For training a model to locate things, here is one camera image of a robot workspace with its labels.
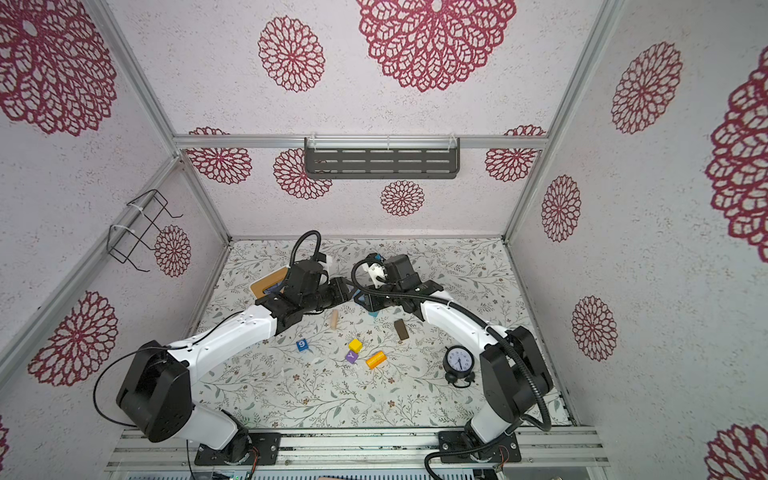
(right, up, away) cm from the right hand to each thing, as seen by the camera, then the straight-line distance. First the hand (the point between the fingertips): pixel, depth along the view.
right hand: (359, 293), depth 83 cm
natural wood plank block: (-9, -9, +12) cm, 18 cm away
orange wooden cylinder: (+5, -20, +5) cm, 21 cm away
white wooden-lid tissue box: (-32, +2, +18) cm, 36 cm away
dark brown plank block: (+12, -12, +12) cm, 21 cm away
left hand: (-1, 0, +1) cm, 1 cm away
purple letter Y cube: (-3, -20, +6) cm, 21 cm away
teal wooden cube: (+3, -8, +17) cm, 19 cm away
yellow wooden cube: (-2, -17, +7) cm, 18 cm away
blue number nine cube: (-18, -16, +7) cm, 25 cm away
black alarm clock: (+28, -21, +2) cm, 35 cm away
